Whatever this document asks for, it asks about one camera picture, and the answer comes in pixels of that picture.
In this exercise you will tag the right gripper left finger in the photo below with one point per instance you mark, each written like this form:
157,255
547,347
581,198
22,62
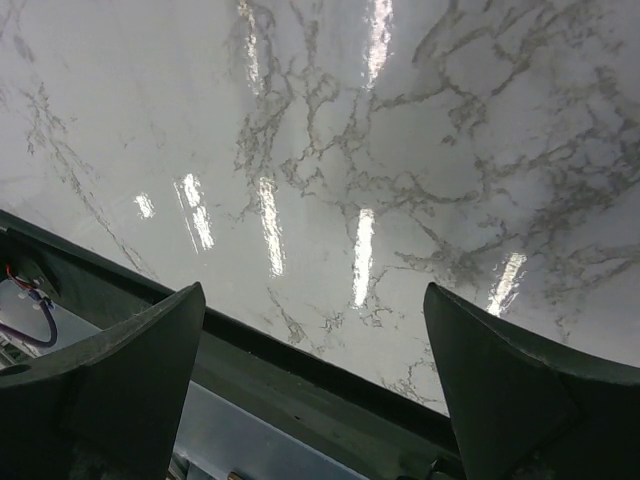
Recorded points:
106,407

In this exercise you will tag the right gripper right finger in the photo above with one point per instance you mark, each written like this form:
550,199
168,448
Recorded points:
525,407

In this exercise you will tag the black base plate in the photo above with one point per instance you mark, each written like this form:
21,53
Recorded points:
256,407

